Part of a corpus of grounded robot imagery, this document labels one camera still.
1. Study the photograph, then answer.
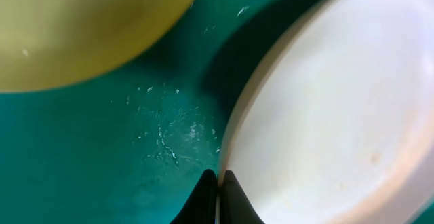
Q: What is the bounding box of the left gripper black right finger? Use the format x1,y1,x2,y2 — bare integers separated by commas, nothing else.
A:
220,170,264,224

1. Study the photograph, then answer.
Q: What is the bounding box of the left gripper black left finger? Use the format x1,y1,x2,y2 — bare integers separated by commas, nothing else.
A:
170,169,217,224

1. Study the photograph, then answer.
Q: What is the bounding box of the blue plastic tray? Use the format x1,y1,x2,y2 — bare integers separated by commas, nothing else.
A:
1,0,320,223

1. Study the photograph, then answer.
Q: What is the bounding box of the yellow-green plate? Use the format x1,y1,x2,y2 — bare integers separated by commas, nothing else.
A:
1,0,194,92

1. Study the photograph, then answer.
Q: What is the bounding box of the white plate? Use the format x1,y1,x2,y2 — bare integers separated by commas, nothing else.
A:
220,0,433,223

